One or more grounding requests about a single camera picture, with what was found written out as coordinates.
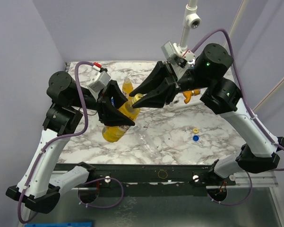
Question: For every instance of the blue plastic faucet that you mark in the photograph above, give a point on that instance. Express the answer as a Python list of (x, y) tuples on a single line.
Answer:
[(191, 63)]

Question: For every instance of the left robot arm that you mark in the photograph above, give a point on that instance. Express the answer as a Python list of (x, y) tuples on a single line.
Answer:
[(36, 190)]

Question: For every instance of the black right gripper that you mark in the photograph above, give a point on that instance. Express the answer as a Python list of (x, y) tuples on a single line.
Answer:
[(171, 83)]

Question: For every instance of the yellow bottle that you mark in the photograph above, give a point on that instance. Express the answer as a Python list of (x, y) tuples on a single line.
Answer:
[(127, 88), (120, 126)]

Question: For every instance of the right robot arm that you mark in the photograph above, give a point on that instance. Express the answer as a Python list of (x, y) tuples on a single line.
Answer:
[(224, 98)]

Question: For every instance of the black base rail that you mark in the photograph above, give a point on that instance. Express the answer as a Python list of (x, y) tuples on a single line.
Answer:
[(155, 180)]

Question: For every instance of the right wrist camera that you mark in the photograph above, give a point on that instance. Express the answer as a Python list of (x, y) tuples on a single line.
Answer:
[(178, 57)]

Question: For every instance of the small clear bottle white cap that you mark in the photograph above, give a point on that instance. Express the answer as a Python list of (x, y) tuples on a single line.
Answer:
[(145, 142)]

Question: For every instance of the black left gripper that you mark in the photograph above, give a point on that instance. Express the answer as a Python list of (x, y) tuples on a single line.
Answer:
[(108, 113)]

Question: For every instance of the white PVC pipe frame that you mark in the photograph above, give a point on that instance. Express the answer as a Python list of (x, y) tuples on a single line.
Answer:
[(191, 20)]

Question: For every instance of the blue tray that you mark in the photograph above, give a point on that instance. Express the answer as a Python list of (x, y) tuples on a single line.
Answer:
[(65, 224)]

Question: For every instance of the orange plastic faucet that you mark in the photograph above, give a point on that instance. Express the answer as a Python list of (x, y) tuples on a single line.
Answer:
[(189, 94)]

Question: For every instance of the blue bottle cap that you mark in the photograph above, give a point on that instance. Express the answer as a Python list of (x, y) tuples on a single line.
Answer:
[(195, 137)]

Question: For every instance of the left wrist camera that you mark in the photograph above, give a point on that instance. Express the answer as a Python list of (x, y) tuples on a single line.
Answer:
[(100, 79)]

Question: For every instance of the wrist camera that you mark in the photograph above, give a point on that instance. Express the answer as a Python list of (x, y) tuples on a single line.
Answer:
[(178, 57), (100, 79)]

